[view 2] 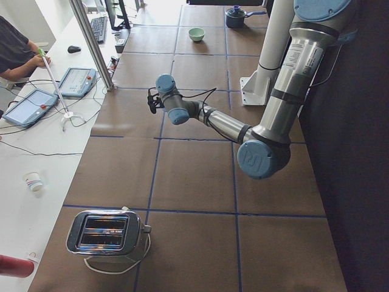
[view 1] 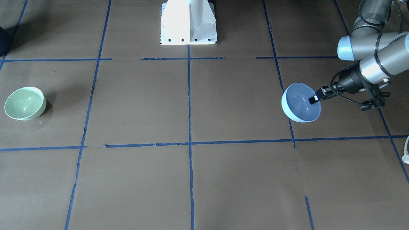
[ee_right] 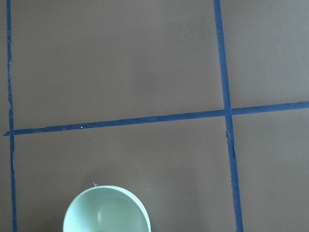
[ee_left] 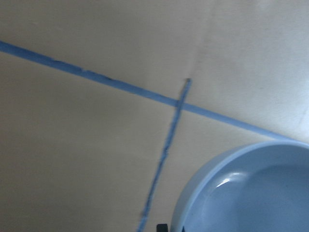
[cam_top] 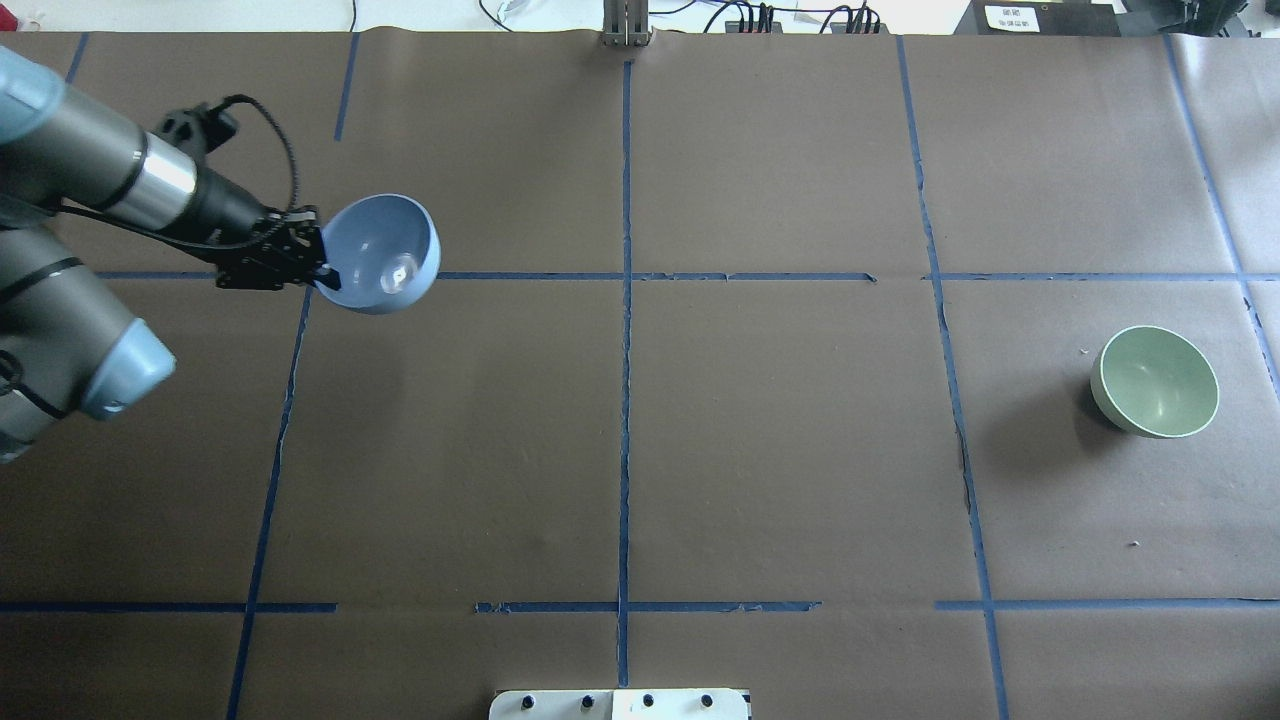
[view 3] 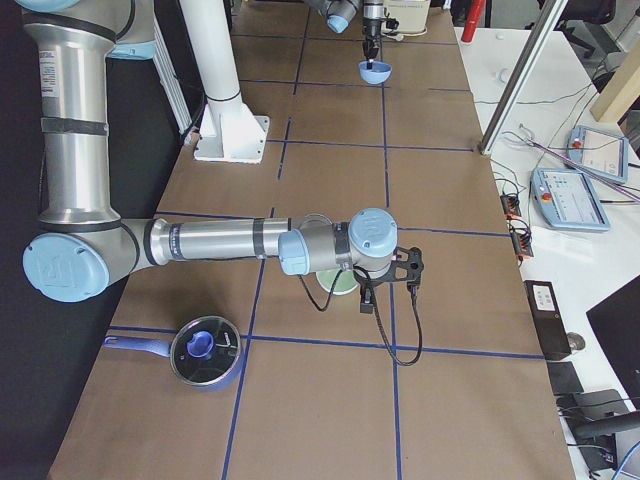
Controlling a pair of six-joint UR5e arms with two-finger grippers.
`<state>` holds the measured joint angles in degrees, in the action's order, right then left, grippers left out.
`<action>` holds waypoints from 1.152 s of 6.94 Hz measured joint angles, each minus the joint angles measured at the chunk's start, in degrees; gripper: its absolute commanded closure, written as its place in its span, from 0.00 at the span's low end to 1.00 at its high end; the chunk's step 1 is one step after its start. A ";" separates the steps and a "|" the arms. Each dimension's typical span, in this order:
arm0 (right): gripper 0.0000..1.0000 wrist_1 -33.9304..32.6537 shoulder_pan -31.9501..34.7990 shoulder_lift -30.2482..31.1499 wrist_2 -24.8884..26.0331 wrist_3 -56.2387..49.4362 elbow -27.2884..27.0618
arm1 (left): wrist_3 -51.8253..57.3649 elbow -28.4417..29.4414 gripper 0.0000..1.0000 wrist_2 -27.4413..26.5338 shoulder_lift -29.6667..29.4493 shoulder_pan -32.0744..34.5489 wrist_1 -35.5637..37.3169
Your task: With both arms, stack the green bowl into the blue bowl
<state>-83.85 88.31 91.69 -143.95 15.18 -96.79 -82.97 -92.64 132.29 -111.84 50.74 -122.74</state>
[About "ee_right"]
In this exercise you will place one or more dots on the green bowl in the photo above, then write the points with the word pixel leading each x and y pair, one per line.
pixel 106 209

